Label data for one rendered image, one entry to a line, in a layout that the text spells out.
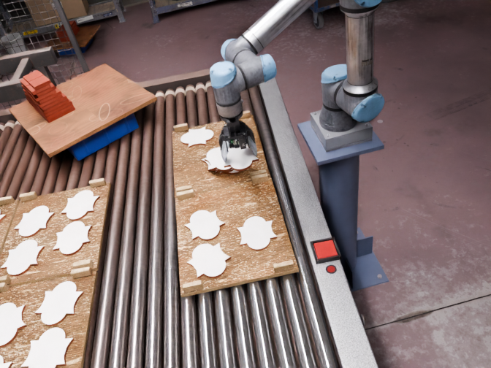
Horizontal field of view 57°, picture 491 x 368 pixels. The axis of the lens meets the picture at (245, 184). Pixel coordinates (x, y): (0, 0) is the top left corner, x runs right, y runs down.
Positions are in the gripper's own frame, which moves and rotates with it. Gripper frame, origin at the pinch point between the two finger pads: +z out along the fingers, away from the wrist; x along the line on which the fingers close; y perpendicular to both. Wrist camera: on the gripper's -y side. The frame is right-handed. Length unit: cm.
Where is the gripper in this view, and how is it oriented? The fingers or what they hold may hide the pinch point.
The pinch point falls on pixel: (240, 155)
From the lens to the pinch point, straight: 151.7
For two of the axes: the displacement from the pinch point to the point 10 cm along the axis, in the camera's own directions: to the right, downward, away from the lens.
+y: 1.4, 6.9, -7.1
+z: 1.4, 7.0, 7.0
